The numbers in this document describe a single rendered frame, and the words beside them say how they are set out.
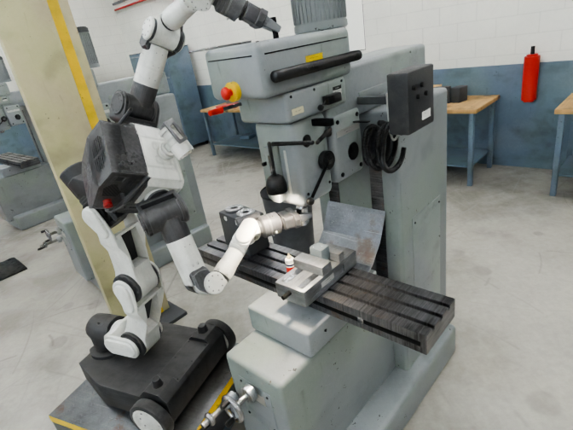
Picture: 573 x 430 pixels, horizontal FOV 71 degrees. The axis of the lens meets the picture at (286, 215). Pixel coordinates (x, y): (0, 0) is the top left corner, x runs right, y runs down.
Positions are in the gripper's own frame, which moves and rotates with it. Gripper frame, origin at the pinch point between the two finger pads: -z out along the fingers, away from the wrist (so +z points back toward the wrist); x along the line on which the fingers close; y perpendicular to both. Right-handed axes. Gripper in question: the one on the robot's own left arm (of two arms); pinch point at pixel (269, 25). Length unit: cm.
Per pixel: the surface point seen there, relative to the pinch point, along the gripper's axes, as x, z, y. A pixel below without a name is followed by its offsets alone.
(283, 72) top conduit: 23.0, -4.1, -13.1
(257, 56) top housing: 21.7, 4.7, -12.4
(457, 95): -258, -286, 74
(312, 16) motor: -5.2, -13.7, 10.4
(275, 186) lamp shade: 20, -18, -46
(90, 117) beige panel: -146, 51, -80
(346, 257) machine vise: 10, -64, -65
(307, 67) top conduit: 17.4, -12.1, -8.0
